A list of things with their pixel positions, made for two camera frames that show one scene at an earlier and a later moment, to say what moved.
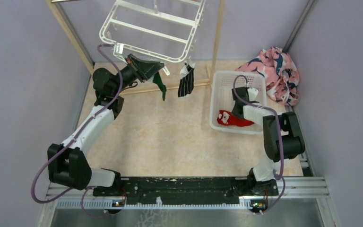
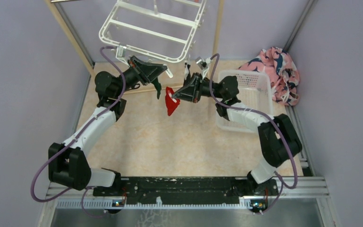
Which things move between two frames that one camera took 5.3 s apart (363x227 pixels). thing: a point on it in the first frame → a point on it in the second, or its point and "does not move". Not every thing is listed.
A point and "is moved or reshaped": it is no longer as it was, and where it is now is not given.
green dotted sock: [157, 80] is moved or reshaped
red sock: [226, 117] is moved or reshaped
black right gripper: [233, 112] → [193, 91]
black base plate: [185, 190] does not move
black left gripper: [144, 69] does not move
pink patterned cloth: [281, 74] does not move
